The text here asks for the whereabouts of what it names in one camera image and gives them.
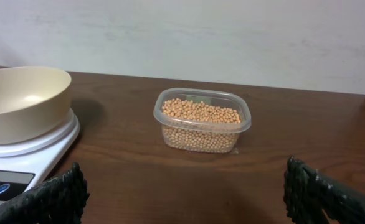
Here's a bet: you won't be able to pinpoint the white digital kitchen scale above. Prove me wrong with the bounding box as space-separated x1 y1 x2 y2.
0 110 80 204

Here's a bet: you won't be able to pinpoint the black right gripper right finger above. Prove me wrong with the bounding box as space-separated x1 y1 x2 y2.
283 156 365 224

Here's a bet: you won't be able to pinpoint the soybeans in container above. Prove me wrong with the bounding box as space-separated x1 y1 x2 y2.
161 98 241 154

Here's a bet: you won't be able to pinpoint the clear plastic container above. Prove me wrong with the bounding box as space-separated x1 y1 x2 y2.
153 88 252 154

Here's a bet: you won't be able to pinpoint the cream bowl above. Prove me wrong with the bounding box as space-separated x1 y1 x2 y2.
0 66 72 144

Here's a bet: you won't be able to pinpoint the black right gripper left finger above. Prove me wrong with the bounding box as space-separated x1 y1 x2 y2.
0 162 90 224

